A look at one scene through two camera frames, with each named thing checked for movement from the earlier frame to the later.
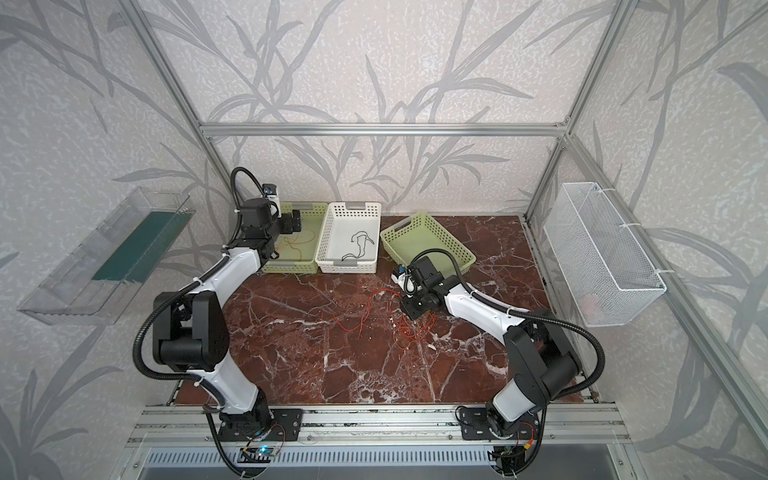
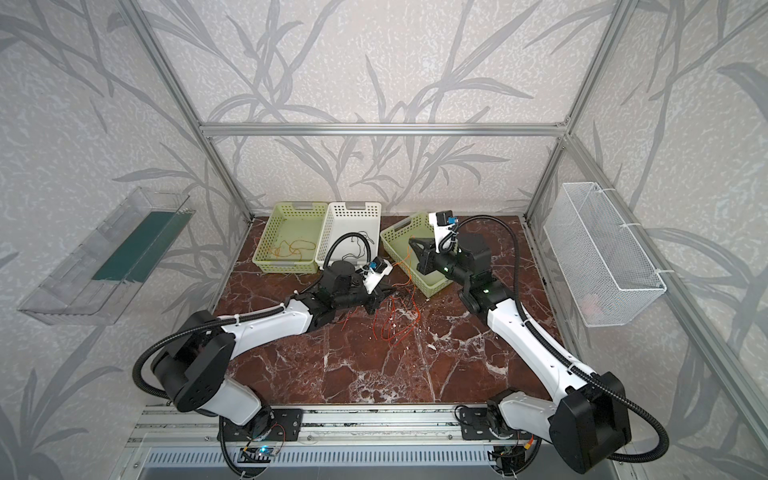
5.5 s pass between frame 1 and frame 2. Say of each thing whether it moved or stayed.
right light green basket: stayed
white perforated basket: stayed
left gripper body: moved
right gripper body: moved
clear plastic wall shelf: stayed
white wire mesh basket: stayed
